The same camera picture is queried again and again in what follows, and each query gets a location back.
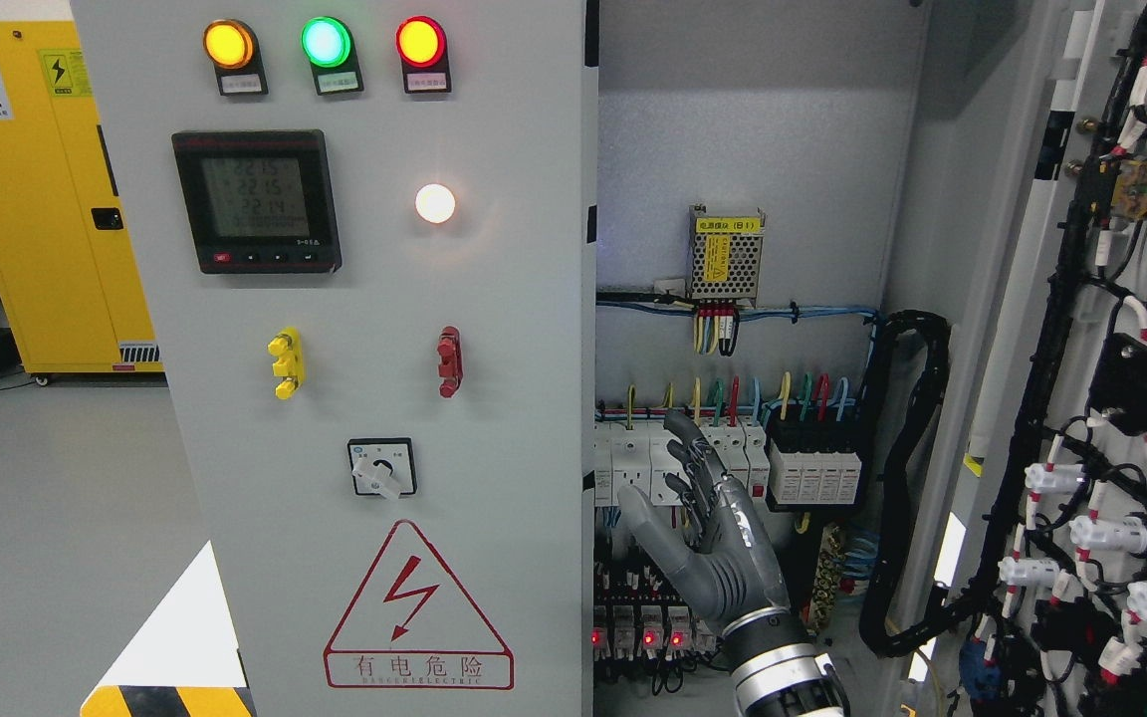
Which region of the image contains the red electric hazard sticker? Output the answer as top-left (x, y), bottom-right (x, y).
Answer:
top-left (323, 519), bottom-right (515, 689)

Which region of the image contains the green indicator lamp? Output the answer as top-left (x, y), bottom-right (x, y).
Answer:
top-left (301, 15), bottom-right (353, 69)

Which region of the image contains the lower relay terminal row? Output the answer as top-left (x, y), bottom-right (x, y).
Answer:
top-left (590, 554), bottom-right (719, 668)

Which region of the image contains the white breaker and socket row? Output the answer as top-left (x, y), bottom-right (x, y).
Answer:
top-left (593, 419), bottom-right (770, 507)

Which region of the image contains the red indicator lamp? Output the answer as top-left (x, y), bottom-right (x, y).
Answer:
top-left (395, 15), bottom-right (447, 69)

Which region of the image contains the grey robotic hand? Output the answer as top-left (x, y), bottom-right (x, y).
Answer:
top-left (618, 410), bottom-right (807, 641)

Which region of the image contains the red test terminal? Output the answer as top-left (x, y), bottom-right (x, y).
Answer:
top-left (436, 326), bottom-right (465, 398)

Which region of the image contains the black rotary selector switch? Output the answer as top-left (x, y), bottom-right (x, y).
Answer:
top-left (346, 437), bottom-right (418, 500)

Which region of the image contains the yellow test terminal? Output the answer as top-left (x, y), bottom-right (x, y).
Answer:
top-left (267, 327), bottom-right (306, 400)

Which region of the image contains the perforated metal power supply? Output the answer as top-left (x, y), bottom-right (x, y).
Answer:
top-left (686, 203), bottom-right (768, 306)

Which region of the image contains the black digital power meter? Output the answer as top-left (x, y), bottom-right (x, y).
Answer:
top-left (171, 128), bottom-right (343, 274)

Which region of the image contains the yellow safety cabinet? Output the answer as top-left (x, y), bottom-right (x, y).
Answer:
top-left (0, 20), bottom-right (162, 380)

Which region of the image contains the grey cabinet door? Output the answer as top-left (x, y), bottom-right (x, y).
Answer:
top-left (72, 1), bottom-right (599, 716)
top-left (863, 1), bottom-right (1147, 716)

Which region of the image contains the orange indicator lamp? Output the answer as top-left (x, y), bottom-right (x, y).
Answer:
top-left (203, 20), bottom-right (258, 70)

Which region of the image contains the white indicator lamp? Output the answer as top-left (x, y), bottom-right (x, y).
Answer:
top-left (415, 184), bottom-right (458, 224)

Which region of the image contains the black surge protector block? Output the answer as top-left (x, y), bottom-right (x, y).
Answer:
top-left (768, 414), bottom-right (864, 512)

